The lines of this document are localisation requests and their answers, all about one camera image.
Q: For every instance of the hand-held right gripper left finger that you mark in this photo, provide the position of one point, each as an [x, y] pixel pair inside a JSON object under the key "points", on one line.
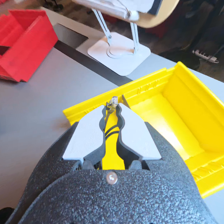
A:
{"points": [[85, 136]]}

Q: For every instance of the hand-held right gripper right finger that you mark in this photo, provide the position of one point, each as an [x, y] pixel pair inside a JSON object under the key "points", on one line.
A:
{"points": [[138, 138]]}

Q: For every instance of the yellow plastic bin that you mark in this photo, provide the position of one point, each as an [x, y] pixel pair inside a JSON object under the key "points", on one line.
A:
{"points": [[183, 112]]}

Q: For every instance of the red plastic bin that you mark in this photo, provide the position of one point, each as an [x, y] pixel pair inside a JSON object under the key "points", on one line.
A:
{"points": [[29, 47]]}

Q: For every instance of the white document stand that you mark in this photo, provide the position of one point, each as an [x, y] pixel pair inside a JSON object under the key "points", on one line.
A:
{"points": [[122, 59]]}

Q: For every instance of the white power strip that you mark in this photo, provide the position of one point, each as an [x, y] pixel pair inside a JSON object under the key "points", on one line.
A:
{"points": [[206, 56]]}

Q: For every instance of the clear clipboard clip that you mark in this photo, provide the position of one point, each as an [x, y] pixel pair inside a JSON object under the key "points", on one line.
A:
{"points": [[108, 8]]}

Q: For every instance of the printed instruction sheet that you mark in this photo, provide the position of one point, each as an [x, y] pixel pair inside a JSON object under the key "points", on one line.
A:
{"points": [[138, 5]]}

